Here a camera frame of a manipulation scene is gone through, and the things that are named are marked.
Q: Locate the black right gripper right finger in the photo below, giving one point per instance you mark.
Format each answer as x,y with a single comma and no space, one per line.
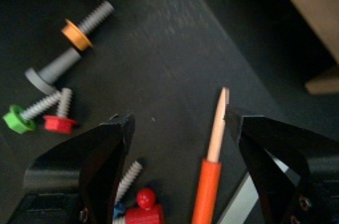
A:
274,155

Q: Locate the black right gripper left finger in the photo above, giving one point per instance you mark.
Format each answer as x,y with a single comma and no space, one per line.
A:
102,155

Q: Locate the grey toy nail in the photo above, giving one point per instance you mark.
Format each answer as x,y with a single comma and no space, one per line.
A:
58,66

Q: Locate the blue-headed toy bolt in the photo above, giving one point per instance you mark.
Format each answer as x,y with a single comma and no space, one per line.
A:
129,181

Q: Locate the red-headed toy bolt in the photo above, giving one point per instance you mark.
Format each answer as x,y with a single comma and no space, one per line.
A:
59,124

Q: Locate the green-headed toy bolt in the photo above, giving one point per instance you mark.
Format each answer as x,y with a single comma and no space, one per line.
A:
18,120

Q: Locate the orange-headed toy bolt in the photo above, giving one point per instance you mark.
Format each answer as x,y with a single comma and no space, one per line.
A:
78,36

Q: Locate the wooden toy workbench with holes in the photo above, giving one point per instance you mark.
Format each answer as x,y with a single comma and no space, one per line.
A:
318,10

